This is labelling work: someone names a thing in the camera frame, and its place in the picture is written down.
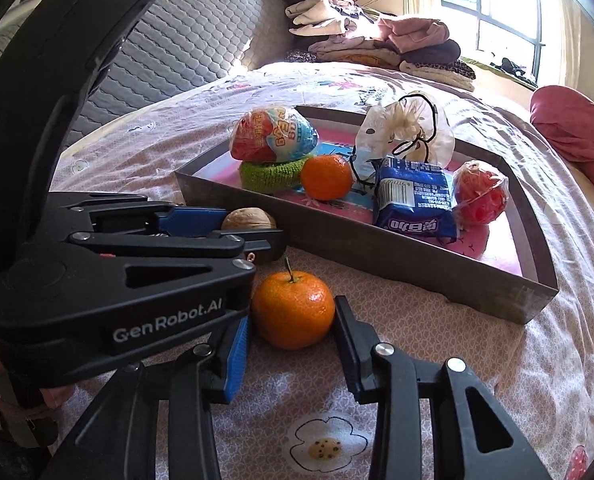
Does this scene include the blue snack packet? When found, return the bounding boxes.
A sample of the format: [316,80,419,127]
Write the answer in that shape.
[373,156,458,243]

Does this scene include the red ball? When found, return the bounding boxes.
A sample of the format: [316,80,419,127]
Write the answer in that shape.
[453,160,510,226]

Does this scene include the pink blue book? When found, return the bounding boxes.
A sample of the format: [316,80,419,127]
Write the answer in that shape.
[193,128,522,276]

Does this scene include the colourful toy egg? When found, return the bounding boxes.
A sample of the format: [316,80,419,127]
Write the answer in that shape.
[230,105,320,164]

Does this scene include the pink quilted blanket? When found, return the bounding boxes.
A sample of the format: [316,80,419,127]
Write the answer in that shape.
[530,86,594,185]

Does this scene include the green fuzzy hair scrunchie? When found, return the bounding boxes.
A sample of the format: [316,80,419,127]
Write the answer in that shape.
[238,156,310,194]

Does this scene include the pile of folded clothes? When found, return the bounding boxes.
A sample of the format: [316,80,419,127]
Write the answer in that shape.
[282,0,476,91]

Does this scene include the orange tangerine with stem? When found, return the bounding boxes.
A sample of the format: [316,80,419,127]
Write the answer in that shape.
[250,258,336,350]

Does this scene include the window with dark frame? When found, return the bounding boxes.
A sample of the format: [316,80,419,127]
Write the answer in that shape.
[440,0,545,87]

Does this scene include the grey quilted headboard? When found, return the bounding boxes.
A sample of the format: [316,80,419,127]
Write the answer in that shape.
[0,0,294,151]

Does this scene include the pink strawberry bed sheet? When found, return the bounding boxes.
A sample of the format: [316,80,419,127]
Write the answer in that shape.
[52,63,594,479]

